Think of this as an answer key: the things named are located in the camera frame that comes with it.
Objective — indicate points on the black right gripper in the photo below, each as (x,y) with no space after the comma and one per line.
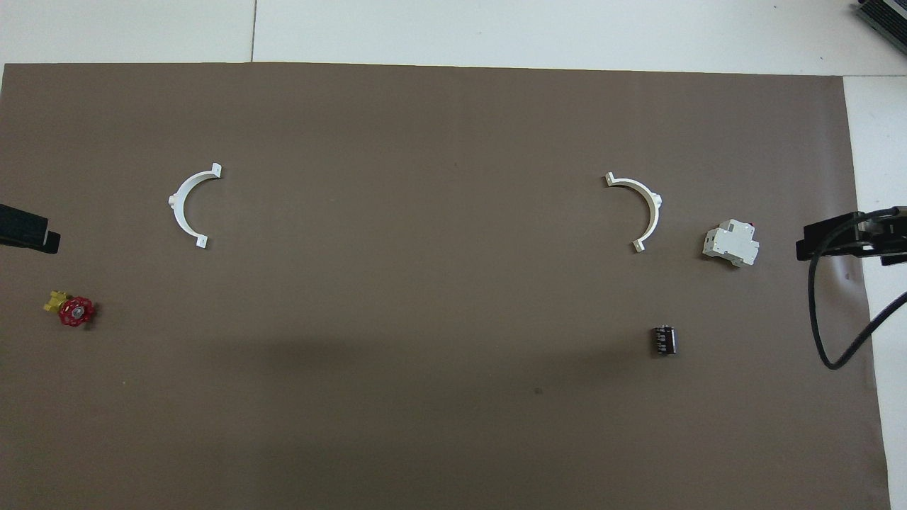
(882,237)

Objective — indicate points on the red handwheel yellow valve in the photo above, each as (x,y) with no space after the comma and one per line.
(76,312)

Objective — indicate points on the white circuit breaker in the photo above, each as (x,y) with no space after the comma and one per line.
(730,244)

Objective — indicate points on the small black connector block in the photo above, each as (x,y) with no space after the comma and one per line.
(664,341)

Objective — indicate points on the grey ribbed device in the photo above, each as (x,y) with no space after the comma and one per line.
(886,14)

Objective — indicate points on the brown paper table mat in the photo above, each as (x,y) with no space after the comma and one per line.
(425,142)

